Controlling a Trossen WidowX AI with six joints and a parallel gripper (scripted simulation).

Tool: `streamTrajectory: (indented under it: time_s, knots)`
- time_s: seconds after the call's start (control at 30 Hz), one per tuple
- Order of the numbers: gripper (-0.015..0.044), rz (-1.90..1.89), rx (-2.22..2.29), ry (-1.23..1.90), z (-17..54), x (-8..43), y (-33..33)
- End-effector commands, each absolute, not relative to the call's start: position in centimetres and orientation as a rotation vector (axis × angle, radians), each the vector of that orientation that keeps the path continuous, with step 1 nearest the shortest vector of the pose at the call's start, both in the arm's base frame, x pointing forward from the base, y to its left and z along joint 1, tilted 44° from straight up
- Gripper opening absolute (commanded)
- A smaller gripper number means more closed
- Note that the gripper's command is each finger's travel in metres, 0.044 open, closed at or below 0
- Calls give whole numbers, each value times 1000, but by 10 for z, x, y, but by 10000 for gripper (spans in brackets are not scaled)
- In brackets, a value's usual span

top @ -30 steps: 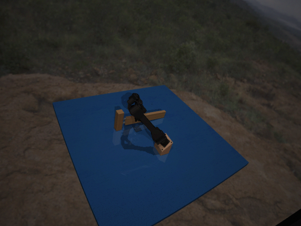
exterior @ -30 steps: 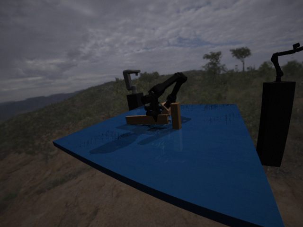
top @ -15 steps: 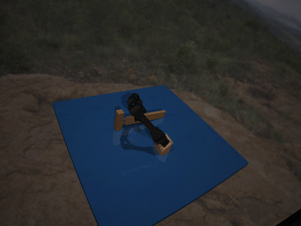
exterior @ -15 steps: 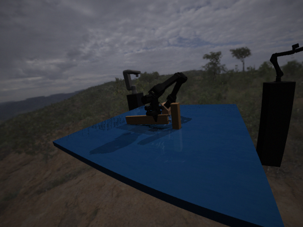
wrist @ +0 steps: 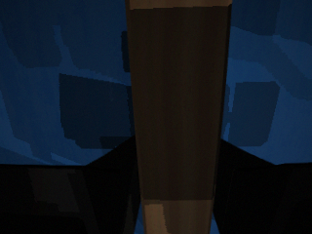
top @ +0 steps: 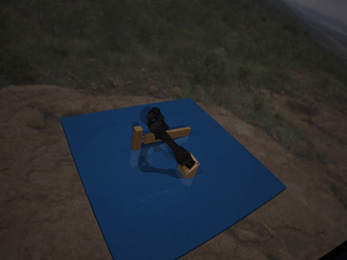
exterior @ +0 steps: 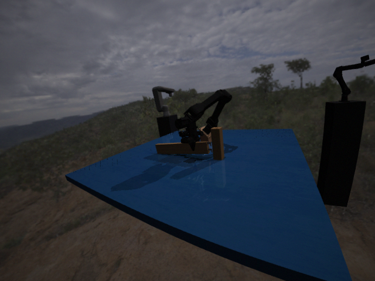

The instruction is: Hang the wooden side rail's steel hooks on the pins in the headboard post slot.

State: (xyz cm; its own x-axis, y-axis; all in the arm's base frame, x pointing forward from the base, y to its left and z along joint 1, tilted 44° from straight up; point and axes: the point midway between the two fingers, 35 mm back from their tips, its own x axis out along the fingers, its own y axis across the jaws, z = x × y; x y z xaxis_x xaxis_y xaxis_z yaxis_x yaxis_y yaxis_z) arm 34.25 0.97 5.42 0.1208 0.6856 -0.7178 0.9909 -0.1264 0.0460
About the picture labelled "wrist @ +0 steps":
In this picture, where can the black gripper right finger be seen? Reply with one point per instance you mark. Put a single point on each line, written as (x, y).
(253, 196)

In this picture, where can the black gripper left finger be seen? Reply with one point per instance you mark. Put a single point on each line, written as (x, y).
(104, 194)

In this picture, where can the brown wooden board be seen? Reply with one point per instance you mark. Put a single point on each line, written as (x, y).
(178, 54)

